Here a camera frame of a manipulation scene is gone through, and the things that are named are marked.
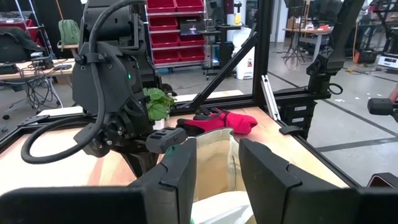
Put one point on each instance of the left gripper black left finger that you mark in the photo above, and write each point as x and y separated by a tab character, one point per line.
155	199

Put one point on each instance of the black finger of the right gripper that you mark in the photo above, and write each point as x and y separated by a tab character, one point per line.
141	163

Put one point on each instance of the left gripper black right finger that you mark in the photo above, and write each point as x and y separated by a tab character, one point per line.
280	193

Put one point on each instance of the beige green gardening bag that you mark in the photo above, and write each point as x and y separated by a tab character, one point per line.
214	168

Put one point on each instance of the red black gardening glove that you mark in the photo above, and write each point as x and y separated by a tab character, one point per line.
230	122

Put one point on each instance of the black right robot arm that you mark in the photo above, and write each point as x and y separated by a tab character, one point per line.
109	18

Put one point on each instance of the green backpack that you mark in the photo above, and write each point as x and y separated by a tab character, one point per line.
69	32

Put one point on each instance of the green potted plant white pot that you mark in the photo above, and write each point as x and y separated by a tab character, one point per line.
158	102

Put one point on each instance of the black table clamp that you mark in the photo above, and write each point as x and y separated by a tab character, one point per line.
292	130

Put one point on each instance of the red plastic storage bin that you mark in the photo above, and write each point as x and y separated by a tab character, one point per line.
191	40
189	5
161	5
166	56
192	54
164	40
163	23

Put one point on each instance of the wooden desk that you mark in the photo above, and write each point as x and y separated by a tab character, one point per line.
28	70

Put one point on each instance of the metal shelf rack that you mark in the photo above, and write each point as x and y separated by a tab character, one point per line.
177	63

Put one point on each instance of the black control box white label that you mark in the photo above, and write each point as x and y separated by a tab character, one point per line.
298	107
300	119

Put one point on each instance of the black jacket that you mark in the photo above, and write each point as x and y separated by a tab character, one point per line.
18	43

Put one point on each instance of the black screen on shelf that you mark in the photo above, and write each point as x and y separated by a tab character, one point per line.
192	26

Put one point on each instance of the black handheld device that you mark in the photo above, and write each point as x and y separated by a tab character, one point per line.
381	106

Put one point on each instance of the white trash bin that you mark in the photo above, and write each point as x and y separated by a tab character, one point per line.
244	53

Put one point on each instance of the black tripod stand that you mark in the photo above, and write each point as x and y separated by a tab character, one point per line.
293	46

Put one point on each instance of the yellow bottle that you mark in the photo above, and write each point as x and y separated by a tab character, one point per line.
237	17

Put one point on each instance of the person's hand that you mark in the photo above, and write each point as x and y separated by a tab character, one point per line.
394	93

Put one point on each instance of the wooden work table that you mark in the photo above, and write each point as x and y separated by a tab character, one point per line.
308	31

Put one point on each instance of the white machine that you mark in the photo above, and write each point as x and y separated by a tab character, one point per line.
388	60

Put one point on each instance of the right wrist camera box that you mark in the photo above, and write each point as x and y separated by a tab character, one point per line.
164	140

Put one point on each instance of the silver metal bracket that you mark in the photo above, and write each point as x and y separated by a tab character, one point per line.
269	93

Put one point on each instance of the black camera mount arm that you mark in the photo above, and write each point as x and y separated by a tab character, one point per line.
329	59

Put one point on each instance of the black metal table frame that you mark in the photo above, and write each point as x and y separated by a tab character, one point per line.
262	46

